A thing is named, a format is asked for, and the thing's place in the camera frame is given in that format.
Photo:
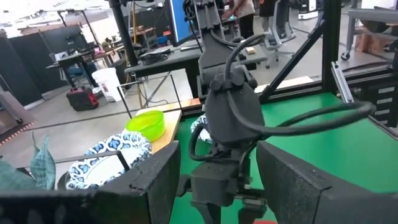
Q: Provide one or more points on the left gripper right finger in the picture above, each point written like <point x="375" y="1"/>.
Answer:
<point x="292" y="193"/>

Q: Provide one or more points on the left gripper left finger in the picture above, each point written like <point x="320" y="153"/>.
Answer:
<point x="161" y="180"/>

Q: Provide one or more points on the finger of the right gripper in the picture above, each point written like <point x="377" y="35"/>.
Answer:
<point x="250" y="216"/>
<point x="211" y="216"/>

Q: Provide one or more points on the red plastic bowl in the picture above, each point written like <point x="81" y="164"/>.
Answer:
<point x="264" y="222"/>

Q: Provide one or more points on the blue patterned paper bowl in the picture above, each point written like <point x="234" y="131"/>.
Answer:
<point x="200" y="121"/>
<point x="109" y="145"/>
<point x="143" y="152"/>

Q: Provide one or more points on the yellow plastic bowl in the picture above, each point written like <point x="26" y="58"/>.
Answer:
<point x="154" y="133"/>

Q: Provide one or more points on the green plastic bowl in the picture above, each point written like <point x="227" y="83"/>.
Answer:
<point x="141" y="119"/>

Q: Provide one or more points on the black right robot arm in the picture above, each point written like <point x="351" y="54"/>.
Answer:
<point x="214" y="53"/>

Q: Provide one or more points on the green table mat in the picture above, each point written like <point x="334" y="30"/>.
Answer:
<point x="311" y="161"/>

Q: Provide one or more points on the white plastic bucket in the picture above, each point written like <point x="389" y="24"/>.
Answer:
<point x="107" y="84"/>

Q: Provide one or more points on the red and black case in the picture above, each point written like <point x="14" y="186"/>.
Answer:
<point x="81" y="99"/>

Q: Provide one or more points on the green snake plant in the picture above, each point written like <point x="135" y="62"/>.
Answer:
<point x="43" y="168"/>

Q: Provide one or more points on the grey computer desk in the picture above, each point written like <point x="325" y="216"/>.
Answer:
<point x="174" y="60"/>

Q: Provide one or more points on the silver aluminium bar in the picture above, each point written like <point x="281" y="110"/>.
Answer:
<point x="342" y="82"/>

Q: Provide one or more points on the small tan box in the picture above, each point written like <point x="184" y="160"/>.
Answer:
<point x="250" y="50"/>

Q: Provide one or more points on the black upright pole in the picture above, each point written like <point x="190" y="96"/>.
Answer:
<point x="124" y="34"/>

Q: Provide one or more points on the black work desk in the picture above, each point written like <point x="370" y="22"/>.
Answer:
<point x="71" y="59"/>

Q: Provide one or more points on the monitor with blue screen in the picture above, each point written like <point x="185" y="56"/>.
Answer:
<point x="182" y="21"/>

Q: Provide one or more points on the grey office chair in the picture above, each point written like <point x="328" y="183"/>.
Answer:
<point x="281" y="28"/>

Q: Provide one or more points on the cardboard box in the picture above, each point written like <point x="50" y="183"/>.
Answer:
<point x="370" y="42"/>

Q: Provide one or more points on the person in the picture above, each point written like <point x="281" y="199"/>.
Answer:
<point x="244" y="12"/>

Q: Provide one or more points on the black partition panel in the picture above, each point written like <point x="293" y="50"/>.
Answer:
<point x="18" y="71"/>

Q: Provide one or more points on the grey wheeled cart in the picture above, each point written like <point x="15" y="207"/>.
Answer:
<point x="373" y="14"/>

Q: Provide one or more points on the wooden shelf with black frame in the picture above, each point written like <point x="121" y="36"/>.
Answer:
<point x="169" y="127"/>

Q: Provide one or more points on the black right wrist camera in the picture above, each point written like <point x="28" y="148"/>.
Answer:
<point x="230" y="115"/>

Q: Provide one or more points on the black aluminium table frame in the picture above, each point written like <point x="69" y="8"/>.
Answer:
<point x="329" y="40"/>

